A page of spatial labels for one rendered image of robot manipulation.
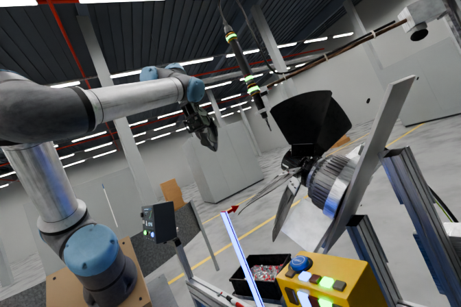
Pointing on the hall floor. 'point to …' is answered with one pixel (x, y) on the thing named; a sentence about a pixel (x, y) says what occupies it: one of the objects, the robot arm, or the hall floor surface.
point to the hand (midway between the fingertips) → (215, 148)
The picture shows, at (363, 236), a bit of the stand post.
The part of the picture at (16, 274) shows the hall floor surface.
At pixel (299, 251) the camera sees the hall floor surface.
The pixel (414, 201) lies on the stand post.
